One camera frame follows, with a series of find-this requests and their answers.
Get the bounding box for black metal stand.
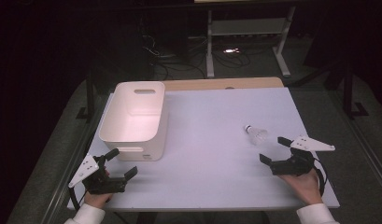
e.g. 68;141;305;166
75;69;97;123
343;60;370;119

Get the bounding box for grey metal stand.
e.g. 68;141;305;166
205;6;297;79

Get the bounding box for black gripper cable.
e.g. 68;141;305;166
69;186;87;212
312;158;328;198

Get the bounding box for wooden board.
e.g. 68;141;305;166
162;77;285;92

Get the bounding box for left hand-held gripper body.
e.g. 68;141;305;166
68;153;128;196

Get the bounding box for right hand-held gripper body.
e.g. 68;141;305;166
269;134;336;177

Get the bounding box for white shuttlecock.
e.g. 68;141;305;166
244;124;269;146

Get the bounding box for person's right hand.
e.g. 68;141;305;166
278;169;323;207

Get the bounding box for black floor cables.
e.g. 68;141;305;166
141;34;252;80

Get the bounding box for white plastic basket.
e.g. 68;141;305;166
98;80;169;162

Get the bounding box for person's left hand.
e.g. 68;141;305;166
83;191;114;210

